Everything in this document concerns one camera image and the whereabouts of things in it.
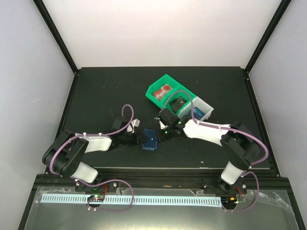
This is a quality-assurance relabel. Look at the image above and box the blue leather card holder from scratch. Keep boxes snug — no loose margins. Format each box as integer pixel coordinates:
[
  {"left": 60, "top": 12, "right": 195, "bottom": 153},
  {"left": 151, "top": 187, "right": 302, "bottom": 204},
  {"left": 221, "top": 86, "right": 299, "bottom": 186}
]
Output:
[{"left": 142, "top": 129, "right": 158, "bottom": 151}]

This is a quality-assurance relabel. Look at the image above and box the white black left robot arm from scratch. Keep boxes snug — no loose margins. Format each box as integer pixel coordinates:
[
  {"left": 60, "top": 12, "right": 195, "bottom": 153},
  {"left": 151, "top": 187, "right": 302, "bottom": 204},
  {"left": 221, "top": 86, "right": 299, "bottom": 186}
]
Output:
[{"left": 42, "top": 117, "right": 140, "bottom": 191}]

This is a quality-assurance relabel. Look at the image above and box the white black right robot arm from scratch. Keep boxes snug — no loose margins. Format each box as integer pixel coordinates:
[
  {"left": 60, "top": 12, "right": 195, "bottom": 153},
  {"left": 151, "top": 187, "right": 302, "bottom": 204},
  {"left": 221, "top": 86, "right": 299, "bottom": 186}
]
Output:
[{"left": 154, "top": 108, "right": 269, "bottom": 193}]

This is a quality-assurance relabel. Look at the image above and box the blue card stack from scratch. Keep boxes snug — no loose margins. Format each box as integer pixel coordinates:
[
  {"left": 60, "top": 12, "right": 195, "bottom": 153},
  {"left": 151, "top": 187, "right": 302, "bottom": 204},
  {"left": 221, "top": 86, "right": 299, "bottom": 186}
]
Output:
[{"left": 193, "top": 107, "right": 206, "bottom": 120}]

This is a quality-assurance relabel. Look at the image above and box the red white card stack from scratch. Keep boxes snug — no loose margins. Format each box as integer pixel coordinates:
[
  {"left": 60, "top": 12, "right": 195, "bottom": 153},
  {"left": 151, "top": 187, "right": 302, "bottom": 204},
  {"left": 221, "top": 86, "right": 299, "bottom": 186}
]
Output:
[{"left": 153, "top": 84, "right": 173, "bottom": 101}]

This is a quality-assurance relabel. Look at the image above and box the clear plastic bin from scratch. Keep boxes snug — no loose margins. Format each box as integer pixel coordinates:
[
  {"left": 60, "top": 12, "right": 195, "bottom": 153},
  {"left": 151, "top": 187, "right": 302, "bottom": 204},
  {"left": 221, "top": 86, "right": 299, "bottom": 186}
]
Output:
[{"left": 178, "top": 96, "right": 214, "bottom": 121}]

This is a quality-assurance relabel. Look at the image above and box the green plastic bin middle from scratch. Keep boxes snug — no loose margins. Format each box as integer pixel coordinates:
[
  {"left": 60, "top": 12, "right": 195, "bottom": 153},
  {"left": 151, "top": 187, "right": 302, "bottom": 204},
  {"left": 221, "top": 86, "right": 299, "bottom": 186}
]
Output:
[{"left": 164, "top": 85, "right": 196, "bottom": 115}]

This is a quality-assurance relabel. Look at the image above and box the green plastic bin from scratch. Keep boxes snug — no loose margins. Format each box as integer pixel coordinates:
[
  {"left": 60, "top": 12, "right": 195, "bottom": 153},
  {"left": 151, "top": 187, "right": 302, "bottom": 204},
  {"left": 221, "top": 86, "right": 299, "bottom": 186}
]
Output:
[
  {"left": 145, "top": 74, "right": 180, "bottom": 108},
  {"left": 164, "top": 85, "right": 196, "bottom": 115}
]

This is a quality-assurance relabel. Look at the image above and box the green plastic bin left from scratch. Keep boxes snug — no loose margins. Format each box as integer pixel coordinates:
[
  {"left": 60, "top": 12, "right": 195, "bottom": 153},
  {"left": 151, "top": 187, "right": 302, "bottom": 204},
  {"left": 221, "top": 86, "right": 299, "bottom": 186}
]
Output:
[{"left": 145, "top": 74, "right": 180, "bottom": 108}]

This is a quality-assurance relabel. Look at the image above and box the small circuit board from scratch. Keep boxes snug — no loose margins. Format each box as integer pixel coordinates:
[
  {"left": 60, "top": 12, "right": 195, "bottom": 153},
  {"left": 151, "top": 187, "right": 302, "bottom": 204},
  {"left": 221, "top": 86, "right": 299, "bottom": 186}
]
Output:
[{"left": 87, "top": 195, "right": 105, "bottom": 202}]

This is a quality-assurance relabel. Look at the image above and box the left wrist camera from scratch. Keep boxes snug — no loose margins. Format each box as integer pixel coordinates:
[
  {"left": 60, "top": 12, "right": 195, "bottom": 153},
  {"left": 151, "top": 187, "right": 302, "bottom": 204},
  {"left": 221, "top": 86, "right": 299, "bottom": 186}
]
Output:
[{"left": 127, "top": 118, "right": 140, "bottom": 133}]

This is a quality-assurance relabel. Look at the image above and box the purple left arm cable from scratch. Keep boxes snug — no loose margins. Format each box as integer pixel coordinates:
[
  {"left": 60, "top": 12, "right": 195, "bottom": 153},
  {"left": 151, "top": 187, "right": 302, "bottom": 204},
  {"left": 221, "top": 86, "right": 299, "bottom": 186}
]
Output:
[{"left": 50, "top": 104, "right": 134, "bottom": 213}]

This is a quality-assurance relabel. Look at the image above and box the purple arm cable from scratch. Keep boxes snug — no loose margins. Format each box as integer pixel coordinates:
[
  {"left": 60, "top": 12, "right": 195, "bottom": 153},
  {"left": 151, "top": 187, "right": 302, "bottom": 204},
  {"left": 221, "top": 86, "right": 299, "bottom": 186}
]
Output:
[
  {"left": 159, "top": 90, "right": 269, "bottom": 213},
  {"left": 50, "top": 104, "right": 134, "bottom": 213}
]

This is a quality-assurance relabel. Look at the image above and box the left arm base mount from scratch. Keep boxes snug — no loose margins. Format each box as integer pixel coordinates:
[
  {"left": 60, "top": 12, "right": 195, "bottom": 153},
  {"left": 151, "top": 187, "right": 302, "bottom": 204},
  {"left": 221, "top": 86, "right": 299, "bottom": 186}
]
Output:
[{"left": 75, "top": 175, "right": 119, "bottom": 193}]

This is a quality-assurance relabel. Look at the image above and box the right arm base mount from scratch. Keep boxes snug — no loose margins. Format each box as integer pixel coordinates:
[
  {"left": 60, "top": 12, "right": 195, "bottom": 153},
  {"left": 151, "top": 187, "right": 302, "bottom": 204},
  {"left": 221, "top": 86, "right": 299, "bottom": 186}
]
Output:
[{"left": 202, "top": 177, "right": 247, "bottom": 196}]

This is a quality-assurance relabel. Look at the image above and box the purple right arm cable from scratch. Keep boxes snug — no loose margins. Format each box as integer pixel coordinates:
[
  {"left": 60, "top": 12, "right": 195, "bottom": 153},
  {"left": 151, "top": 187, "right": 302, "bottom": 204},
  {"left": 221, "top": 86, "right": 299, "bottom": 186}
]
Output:
[{"left": 159, "top": 90, "right": 269, "bottom": 213}]

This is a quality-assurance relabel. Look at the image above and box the black aluminium frame rail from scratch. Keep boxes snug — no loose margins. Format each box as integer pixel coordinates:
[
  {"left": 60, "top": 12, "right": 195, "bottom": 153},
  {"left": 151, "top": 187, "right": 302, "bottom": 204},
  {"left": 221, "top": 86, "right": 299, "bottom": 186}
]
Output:
[{"left": 33, "top": 172, "right": 292, "bottom": 192}]

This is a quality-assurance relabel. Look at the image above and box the white slotted cable duct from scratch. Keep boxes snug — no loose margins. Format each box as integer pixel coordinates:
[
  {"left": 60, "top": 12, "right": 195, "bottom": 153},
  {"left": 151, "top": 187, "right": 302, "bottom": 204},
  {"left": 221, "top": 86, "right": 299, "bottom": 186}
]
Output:
[{"left": 40, "top": 194, "right": 222, "bottom": 207}]

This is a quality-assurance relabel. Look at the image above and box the right frame post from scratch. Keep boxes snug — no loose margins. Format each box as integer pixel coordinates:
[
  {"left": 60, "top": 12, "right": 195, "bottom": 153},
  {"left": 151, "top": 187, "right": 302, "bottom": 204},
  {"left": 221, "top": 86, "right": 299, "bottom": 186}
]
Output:
[{"left": 245, "top": 0, "right": 292, "bottom": 74}]

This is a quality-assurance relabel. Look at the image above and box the frame post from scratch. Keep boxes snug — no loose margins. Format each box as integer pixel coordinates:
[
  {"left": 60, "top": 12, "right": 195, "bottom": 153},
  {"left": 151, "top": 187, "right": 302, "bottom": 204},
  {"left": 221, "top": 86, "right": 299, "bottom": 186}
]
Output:
[
  {"left": 33, "top": 0, "right": 78, "bottom": 74},
  {"left": 245, "top": 0, "right": 292, "bottom": 74}
]

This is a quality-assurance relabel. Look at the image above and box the left frame post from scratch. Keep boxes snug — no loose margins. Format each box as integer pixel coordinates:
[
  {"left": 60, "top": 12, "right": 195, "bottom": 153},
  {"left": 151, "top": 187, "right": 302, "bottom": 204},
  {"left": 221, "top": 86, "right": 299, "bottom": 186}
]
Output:
[{"left": 33, "top": 0, "right": 78, "bottom": 74}]

